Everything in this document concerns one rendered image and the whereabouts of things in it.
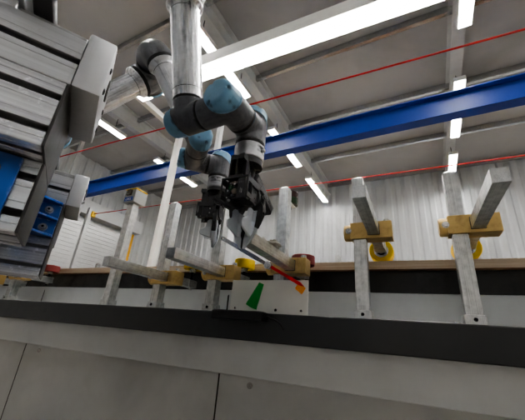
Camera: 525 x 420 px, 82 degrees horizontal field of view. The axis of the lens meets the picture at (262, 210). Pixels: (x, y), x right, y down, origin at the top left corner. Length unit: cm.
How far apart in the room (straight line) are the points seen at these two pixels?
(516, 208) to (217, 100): 841
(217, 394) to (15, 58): 115
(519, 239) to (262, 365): 788
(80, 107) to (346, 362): 81
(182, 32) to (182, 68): 10
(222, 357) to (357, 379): 41
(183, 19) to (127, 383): 139
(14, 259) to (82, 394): 104
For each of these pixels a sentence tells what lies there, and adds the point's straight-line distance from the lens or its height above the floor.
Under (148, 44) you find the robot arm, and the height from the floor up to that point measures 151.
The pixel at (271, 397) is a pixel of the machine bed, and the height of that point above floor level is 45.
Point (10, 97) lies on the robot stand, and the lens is 45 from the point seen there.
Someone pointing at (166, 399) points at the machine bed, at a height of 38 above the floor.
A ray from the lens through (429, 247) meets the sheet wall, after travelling 835.
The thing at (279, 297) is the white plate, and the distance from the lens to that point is 95.
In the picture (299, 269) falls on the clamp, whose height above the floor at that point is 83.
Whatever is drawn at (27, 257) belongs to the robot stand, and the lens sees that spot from 88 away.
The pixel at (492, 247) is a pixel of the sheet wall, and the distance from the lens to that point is 842.
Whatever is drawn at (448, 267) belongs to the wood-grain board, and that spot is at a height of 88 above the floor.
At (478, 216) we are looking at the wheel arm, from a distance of 85.
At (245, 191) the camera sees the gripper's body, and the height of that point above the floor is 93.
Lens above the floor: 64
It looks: 22 degrees up
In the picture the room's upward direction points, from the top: 5 degrees clockwise
